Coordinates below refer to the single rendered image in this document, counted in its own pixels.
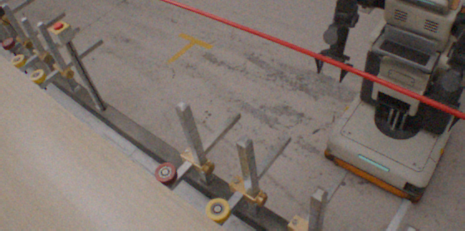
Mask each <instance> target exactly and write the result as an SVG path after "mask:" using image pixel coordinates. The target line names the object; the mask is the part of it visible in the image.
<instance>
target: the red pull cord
mask: <svg viewBox="0 0 465 231"><path fill-rule="evenodd" d="M160 1H163V2H166V3H169V4H171V5H176V6H178V7H182V8H184V9H187V10H189V11H191V12H195V13H197V14H200V15H202V16H205V17H208V18H211V19H213V20H215V21H217V20H218V21H220V22H223V23H226V24H228V25H230V26H233V27H236V28H239V29H241V30H243V31H246V32H250V33H253V34H255V35H258V36H260V37H262V38H264V39H266V40H268V41H271V42H275V43H277V44H279V45H282V46H284V47H288V48H290V49H292V50H295V51H297V52H301V53H304V54H306V55H308V56H311V57H314V58H317V59H319V60H322V61H325V62H327V63H330V64H331V65H332V66H336V67H338V68H340V69H342V70H345V71H348V72H351V73H354V74H356V75H358V76H361V77H364V78H365V79H368V80H371V81H374V82H376V83H378V84H380V85H382V86H387V87H388V88H390V89H392V90H395V91H397V92H400V93H403V94H405V95H406V96H410V97H412V98H414V99H416V100H419V101H422V102H424V103H425V104H428V105H430V106H433V107H434V108H437V109H439V110H441V111H443V112H447V113H449V114H452V115H454V116H456V117H458V118H460V119H463V120H465V114H464V113H462V112H461V111H456V110H454V109H452V108H450V107H447V106H445V105H443V104H440V103H439V102H436V101H434V100H431V99H429V98H427V97H425V96H422V95H420V94H418V93H416V92H413V91H410V90H408V89H405V88H403V87H402V86H397V85H396V84H394V83H391V82H389V81H386V80H384V79H381V78H378V77H376V76H373V75H370V74H369V73H366V72H363V71H360V70H358V69H356V68H354V67H351V66H347V65H345V64H342V63H340V62H337V61H334V60H333V59H331V58H329V57H325V56H322V55H321V54H318V53H315V52H312V51H309V50H306V49H305V48H302V47H299V46H296V45H293V44H291V43H289V42H285V41H283V40H280V39H277V38H275V37H271V36H269V35H267V34H265V33H264V32H260V31H258V30H256V29H253V28H250V27H246V26H243V25H241V24H239V23H236V22H233V21H230V20H227V19H226V18H223V17H217V16H214V15H213V14H210V13H207V12H204V11H201V10H198V9H197V8H194V7H190V6H188V5H185V4H183V3H181V2H175V1H172V0H160Z"/></svg>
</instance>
